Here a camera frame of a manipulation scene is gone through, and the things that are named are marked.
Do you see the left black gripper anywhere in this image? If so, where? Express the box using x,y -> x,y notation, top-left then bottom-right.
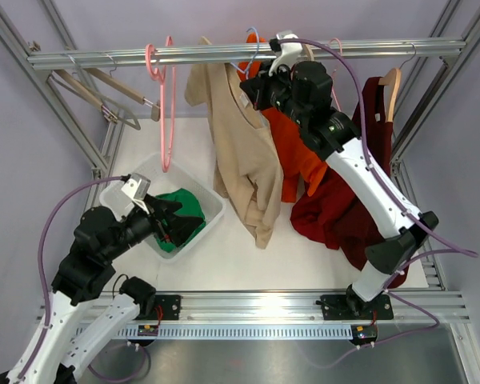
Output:
102,193 -> 203,262

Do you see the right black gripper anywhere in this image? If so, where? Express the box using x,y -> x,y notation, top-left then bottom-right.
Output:
242,59 -> 307,128

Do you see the green t shirt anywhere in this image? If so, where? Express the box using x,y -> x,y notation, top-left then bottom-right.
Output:
155,188 -> 206,254

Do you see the light blue wire hanger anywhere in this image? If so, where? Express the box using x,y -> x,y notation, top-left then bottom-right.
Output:
228,26 -> 266,129

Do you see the beige t shirt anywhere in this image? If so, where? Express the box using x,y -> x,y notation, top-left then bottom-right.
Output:
183,36 -> 285,250

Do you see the pink plastic hanger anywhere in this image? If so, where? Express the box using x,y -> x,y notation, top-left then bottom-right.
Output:
145,44 -> 177,173

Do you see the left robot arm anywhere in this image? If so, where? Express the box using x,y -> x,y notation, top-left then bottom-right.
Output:
0,195 -> 205,383

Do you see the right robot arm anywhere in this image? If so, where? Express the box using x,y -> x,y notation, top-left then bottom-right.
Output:
240,61 -> 438,318

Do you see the beige round hook hanger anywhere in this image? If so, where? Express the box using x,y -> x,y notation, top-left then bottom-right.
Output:
302,43 -> 315,62

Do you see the orange t shirt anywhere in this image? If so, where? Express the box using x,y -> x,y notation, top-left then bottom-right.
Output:
237,33 -> 330,203

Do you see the wooden hanger with metal hook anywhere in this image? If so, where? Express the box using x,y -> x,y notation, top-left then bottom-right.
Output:
378,42 -> 417,122

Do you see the empty wooden hanger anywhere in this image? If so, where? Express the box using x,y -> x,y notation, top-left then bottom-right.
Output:
51,70 -> 141,130
85,68 -> 161,122

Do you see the red t shirt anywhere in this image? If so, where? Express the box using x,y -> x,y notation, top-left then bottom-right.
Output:
290,163 -> 369,251

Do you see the dark maroon t shirt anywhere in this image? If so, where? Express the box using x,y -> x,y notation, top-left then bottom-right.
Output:
335,77 -> 393,270

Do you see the white plastic basket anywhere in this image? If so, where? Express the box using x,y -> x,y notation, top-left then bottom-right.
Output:
114,152 -> 226,264

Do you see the aluminium hanging rail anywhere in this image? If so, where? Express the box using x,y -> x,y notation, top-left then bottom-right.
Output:
27,38 -> 466,70

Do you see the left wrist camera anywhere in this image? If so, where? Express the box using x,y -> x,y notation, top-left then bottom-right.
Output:
121,173 -> 151,214

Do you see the thin pink wire hanger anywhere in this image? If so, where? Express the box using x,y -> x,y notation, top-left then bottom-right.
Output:
329,38 -> 344,113

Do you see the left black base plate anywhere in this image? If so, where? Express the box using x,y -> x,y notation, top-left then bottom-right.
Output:
136,294 -> 182,321

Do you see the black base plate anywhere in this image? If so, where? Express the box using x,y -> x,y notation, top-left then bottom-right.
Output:
136,294 -> 182,321
315,294 -> 394,321

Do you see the white slotted cable duct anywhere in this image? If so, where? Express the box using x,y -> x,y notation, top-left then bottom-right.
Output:
75,324 -> 352,341

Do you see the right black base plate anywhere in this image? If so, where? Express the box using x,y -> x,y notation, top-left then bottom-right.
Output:
315,294 -> 394,321

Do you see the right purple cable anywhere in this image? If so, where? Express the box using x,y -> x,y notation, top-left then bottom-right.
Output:
277,37 -> 479,369

